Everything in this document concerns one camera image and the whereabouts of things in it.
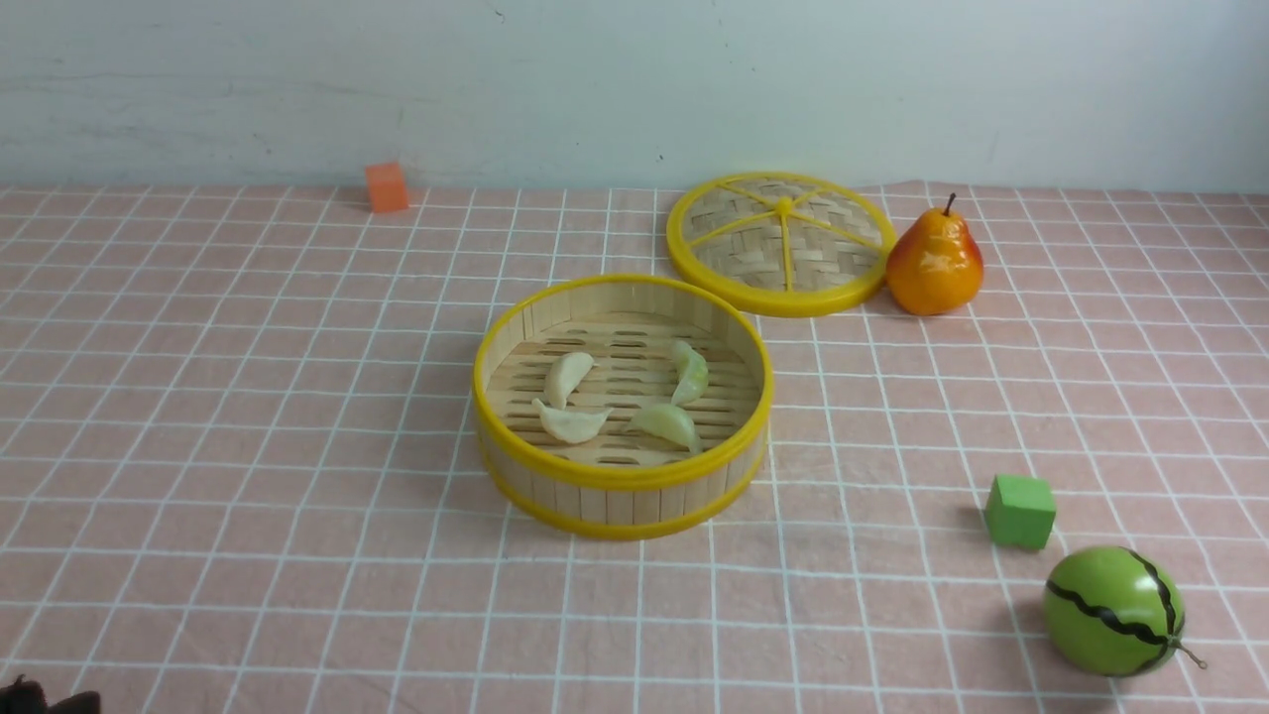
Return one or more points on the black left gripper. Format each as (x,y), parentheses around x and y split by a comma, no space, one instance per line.
(27,696)

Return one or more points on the white dumpling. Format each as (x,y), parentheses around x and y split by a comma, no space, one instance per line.
(565,376)
(570,427)

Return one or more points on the green dumpling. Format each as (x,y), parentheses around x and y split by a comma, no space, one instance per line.
(667,421)
(693,373)

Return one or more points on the bamboo steamer tray yellow rim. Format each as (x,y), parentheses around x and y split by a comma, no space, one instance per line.
(622,484)

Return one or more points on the bamboo steamer lid yellow rim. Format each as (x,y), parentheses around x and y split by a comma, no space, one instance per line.
(780,244)

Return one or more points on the orange foam cube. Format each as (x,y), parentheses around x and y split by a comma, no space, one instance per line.
(386,187)

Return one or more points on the orange yellow toy pear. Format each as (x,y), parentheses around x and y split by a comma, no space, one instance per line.
(936,266)

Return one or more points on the green foam cube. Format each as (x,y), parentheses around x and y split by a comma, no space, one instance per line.
(1020,512)

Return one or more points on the green toy watermelon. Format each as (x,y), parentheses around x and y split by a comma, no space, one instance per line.
(1114,612)

